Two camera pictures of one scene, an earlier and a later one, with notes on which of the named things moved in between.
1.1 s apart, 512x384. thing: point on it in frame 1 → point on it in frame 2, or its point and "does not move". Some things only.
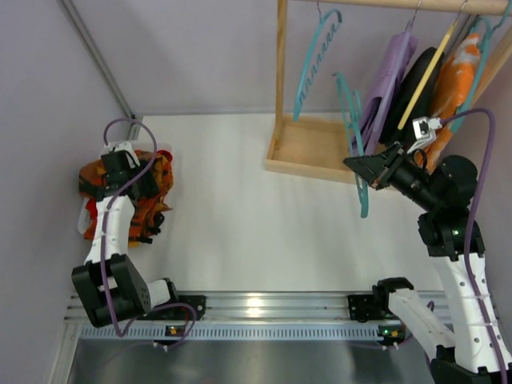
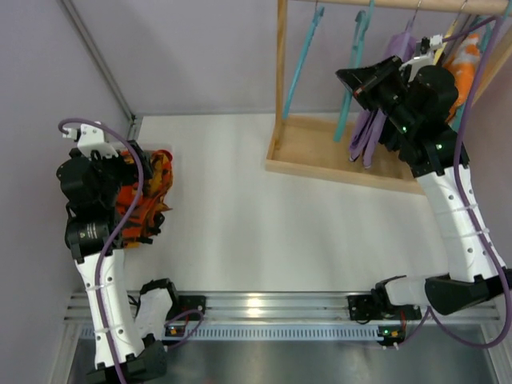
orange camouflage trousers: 150,203 does not move
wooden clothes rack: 317,146 does not move
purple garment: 370,114 does not move
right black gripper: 387,168 → 376,86
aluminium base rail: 273,317 does not move
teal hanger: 301,98 → 301,59
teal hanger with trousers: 354,122 → 362,27
